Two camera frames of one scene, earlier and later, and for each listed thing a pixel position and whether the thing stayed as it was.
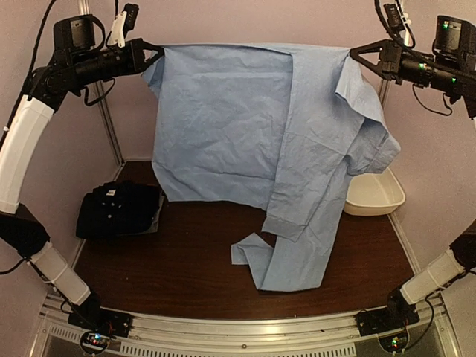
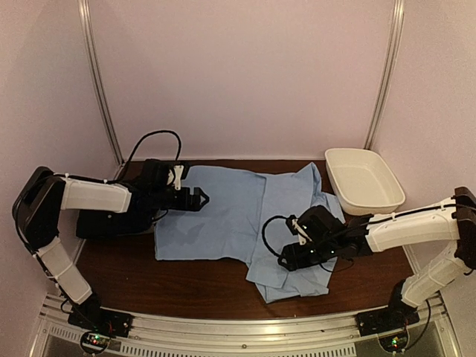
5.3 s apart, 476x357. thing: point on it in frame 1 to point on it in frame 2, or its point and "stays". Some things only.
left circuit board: x=94 y=341 stays
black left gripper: x=135 y=61 to x=185 y=206
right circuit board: x=394 y=343 stays
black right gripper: x=391 y=57 to x=294 y=259
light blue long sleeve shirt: x=278 y=127 to x=246 y=219
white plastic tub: x=370 y=195 stays
